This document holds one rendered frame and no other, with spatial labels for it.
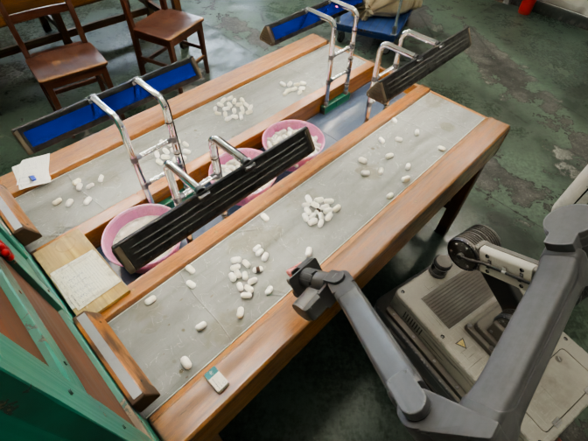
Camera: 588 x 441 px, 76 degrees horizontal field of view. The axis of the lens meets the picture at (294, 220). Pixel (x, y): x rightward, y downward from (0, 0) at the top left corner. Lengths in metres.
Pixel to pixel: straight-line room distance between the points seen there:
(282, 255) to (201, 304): 0.30
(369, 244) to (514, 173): 1.91
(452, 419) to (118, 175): 1.41
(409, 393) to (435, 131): 1.44
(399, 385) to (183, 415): 0.63
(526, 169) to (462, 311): 1.73
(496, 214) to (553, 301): 2.08
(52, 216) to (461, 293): 1.55
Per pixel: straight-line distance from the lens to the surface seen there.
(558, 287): 0.67
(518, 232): 2.68
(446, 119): 1.97
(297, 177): 1.48
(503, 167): 3.08
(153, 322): 1.22
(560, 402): 1.64
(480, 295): 1.69
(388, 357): 0.68
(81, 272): 1.34
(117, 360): 1.07
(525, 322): 0.64
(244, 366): 1.09
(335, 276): 0.88
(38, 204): 1.66
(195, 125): 1.80
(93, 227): 1.46
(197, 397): 1.09
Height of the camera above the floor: 1.80
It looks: 51 degrees down
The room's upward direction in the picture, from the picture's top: 3 degrees clockwise
